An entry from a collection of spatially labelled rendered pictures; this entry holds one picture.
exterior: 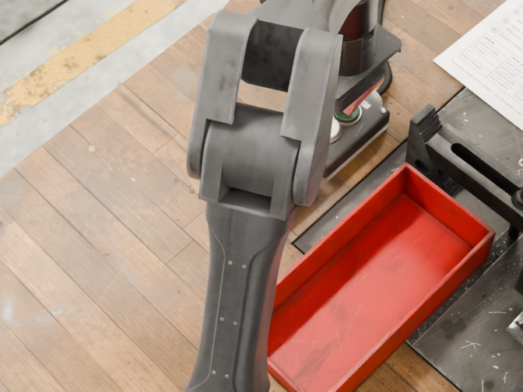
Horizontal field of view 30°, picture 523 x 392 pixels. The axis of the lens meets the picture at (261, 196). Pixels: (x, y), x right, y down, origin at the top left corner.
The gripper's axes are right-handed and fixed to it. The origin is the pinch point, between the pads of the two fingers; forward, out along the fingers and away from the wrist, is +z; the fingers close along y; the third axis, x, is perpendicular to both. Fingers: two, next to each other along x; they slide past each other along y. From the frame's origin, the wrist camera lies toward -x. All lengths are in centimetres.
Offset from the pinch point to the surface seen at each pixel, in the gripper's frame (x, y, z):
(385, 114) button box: 3.0, -3.2, 1.9
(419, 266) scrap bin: 17.4, 7.2, 4.5
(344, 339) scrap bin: 17.4, 18.5, 4.7
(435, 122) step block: 9.5, -3.5, -2.7
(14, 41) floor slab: -118, -9, 94
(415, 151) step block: 9.0, -1.2, 0.8
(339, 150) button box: 2.6, 3.8, 1.9
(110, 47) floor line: -99, -24, 94
